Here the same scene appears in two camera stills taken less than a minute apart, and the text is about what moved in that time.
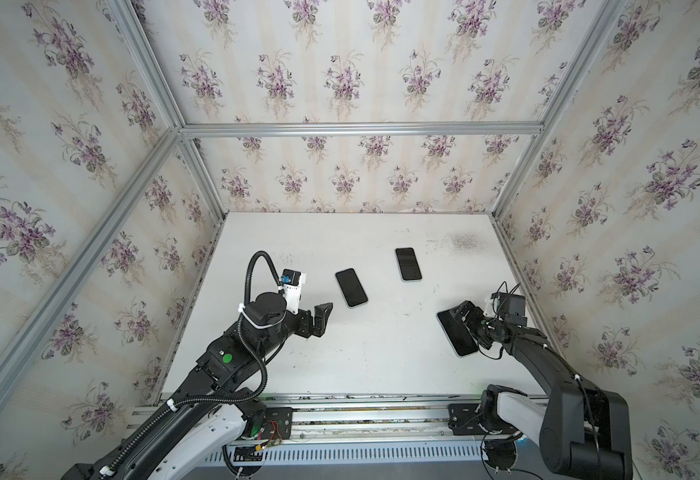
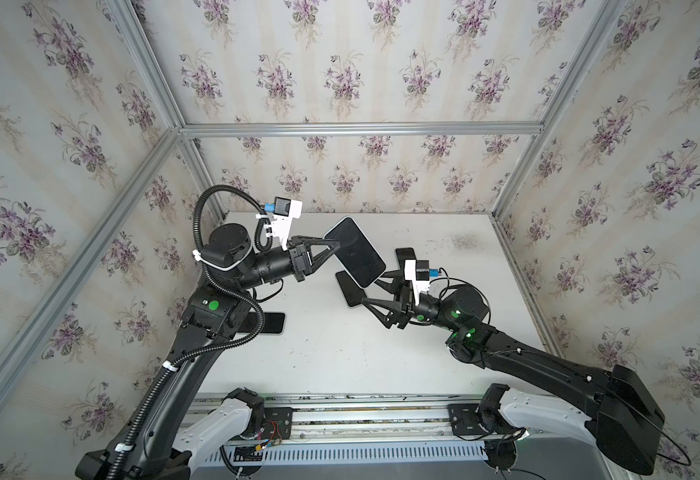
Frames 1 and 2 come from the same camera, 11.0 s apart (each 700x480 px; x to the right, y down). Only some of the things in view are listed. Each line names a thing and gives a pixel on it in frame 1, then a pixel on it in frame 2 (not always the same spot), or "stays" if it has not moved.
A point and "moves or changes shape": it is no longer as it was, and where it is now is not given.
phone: (408, 264) stays
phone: (460, 336) moves or changes shape
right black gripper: (479, 321) → (402, 307)
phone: (351, 287) stays
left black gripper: (305, 321) → (300, 261)
